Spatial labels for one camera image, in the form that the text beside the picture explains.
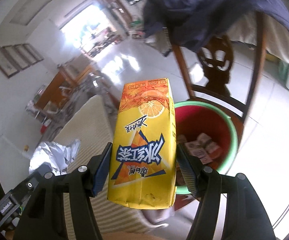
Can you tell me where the wooden bench chair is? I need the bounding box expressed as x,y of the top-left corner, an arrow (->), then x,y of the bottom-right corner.
34,65 -> 97,110

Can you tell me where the patterned glass dining table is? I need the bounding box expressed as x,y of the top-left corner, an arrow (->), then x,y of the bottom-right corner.
40,71 -> 121,141

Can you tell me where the framed picture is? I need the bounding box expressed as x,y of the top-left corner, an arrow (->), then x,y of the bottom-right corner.
24,43 -> 44,62
15,44 -> 38,65
3,46 -> 30,70
0,47 -> 19,78

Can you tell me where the yellow iced tea carton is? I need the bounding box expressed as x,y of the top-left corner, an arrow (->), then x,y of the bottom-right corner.
107,78 -> 177,210

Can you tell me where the white paper ball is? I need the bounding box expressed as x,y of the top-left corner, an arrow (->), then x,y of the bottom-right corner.
29,139 -> 81,176

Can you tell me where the dark wooden chair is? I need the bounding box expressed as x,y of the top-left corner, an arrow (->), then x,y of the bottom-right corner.
172,12 -> 266,132

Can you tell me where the red green trash bin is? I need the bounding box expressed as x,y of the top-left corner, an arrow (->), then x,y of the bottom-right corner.
173,100 -> 239,196

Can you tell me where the navy blue jacket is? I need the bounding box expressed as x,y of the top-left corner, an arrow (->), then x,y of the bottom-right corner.
143,0 -> 289,64

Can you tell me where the checkered yellow table cloth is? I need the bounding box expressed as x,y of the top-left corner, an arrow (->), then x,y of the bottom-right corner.
53,95 -> 159,239

